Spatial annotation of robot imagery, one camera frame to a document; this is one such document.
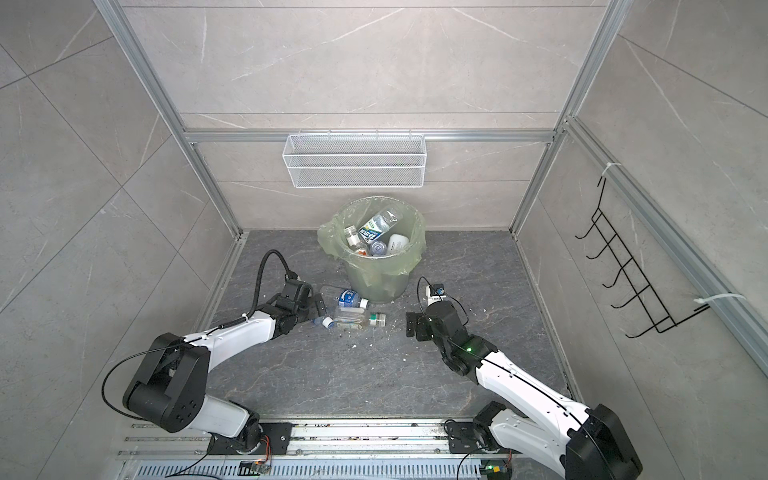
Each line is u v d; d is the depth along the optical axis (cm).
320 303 86
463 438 73
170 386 43
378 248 90
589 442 40
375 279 89
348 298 94
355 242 93
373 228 92
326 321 90
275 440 73
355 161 100
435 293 70
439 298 70
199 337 49
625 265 68
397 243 93
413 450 73
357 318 93
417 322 72
